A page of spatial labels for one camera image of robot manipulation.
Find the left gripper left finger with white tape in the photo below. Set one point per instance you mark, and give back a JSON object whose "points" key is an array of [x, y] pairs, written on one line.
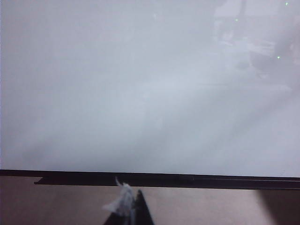
{"points": [[124, 201]]}

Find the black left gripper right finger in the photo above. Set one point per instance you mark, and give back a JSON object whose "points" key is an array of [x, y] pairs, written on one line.
{"points": [[143, 211]]}

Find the white whiteboard with black frame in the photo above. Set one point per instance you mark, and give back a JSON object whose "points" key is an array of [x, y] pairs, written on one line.
{"points": [[131, 82]]}

